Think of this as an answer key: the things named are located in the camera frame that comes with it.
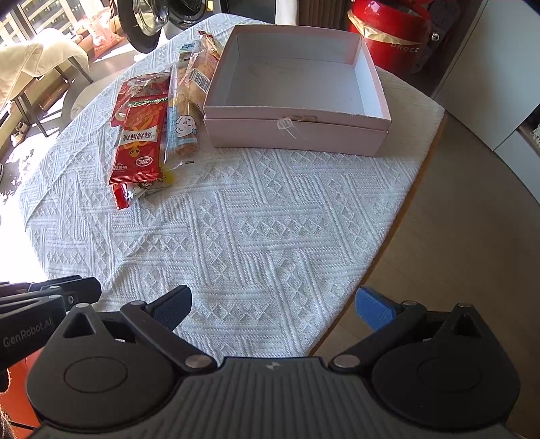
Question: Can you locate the white cabinet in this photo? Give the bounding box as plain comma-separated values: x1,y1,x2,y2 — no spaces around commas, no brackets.
430,0,540,159

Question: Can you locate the orange printed bag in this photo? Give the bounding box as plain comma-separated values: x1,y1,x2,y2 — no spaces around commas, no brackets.
90,19,125,57

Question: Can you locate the white textured tablecloth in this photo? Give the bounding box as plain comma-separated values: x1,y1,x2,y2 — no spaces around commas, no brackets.
17,12,447,368

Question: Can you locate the red barrel with gold rim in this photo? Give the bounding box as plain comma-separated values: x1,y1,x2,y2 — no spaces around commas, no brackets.
347,0,433,76

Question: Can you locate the washing machine door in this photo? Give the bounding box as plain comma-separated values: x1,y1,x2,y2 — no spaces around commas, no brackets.
117,0,170,55

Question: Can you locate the long bread packet blue print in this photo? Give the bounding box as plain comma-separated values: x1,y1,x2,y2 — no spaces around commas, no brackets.
164,50,202,163

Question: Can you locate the small red snack packet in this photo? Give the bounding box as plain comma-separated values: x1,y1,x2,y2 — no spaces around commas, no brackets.
108,95,171,186

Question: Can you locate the window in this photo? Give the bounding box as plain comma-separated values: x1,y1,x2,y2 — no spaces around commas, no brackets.
0,0,91,47

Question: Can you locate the dark metal chair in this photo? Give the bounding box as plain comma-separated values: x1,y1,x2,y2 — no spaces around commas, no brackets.
8,55,94,138

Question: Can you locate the orange plastic stool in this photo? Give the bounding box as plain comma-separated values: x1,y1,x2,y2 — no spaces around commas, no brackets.
8,355,45,427

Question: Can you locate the clear floss bread packet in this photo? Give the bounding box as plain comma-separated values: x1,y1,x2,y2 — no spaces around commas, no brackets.
186,50,220,97

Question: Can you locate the white cloth on chair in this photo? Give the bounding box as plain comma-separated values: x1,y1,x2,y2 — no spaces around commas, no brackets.
0,40,87,104

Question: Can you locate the large red snack packet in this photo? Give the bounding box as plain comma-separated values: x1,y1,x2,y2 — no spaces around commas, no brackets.
110,71,174,211

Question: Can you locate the pink cardboard box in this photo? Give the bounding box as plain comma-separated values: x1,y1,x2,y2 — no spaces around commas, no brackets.
202,24,391,158

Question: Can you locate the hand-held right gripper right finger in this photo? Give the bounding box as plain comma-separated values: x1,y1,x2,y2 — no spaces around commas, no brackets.
330,286,484,374

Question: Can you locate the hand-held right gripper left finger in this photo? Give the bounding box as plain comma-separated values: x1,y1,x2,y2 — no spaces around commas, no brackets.
59,285,216,374

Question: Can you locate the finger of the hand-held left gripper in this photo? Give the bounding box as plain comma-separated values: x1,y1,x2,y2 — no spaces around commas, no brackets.
40,278,103,315
27,276,83,291

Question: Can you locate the brown curtain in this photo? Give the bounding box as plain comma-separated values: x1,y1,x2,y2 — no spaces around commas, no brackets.
297,0,355,29

